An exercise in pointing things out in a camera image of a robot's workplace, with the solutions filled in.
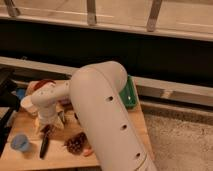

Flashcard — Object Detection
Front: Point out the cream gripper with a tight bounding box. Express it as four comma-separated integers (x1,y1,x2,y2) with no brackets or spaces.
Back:
35,116,64,133

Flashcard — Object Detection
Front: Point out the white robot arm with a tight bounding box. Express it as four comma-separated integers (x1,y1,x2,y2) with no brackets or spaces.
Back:
31,61,157,171

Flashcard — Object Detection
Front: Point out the white paper cup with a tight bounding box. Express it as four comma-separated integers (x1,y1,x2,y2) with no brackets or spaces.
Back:
21,96,37,116

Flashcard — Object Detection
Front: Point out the blue plastic cup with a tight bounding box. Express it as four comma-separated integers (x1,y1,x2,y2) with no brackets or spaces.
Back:
10,134,30,152

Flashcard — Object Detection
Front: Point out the red bowl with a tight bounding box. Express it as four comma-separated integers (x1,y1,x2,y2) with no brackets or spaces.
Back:
33,79,56,91

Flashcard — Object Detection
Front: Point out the bunch of dark grapes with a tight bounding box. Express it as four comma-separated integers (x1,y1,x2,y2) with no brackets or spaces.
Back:
64,132,87,155

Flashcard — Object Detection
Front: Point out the black stand at left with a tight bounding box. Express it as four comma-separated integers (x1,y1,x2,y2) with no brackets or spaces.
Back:
0,68,20,156

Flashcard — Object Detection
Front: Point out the green plastic tray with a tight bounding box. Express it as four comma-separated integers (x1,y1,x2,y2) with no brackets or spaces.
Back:
119,76,137,109

